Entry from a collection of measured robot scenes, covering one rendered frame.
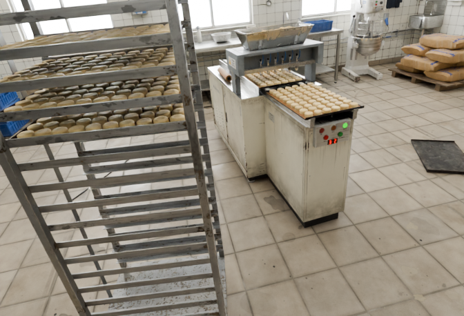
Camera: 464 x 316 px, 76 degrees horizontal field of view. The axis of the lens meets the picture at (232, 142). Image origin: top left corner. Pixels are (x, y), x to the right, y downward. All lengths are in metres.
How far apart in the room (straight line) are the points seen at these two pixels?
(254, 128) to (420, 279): 1.50
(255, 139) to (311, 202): 0.74
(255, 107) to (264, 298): 1.37
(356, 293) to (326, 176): 0.71
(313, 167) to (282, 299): 0.81
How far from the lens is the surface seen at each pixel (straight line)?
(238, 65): 2.28
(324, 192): 2.17
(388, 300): 2.06
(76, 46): 0.98
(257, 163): 2.65
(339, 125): 1.91
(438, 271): 2.30
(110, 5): 0.93
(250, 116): 2.43
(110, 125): 1.07
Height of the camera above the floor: 1.60
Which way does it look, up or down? 27 degrees down
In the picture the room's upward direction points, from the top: 6 degrees counter-clockwise
